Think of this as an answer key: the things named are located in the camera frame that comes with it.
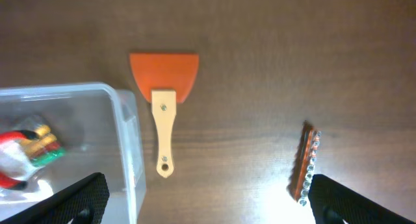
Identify clear plastic storage box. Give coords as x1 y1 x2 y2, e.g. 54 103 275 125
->
1 82 146 223

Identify clear pack of coloured bits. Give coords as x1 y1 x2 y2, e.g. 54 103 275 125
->
1 115 66 177

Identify orange scraper with wooden handle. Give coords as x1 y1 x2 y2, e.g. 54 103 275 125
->
129 52 200 178

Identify orange socket rail with sockets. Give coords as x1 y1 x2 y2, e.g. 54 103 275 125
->
287 121 322 206

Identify red handled pliers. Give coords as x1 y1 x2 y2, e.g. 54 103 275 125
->
1 130 38 191

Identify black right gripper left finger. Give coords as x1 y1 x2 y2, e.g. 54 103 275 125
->
1 173 110 224

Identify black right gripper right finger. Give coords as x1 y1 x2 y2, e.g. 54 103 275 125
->
308 174 415 224

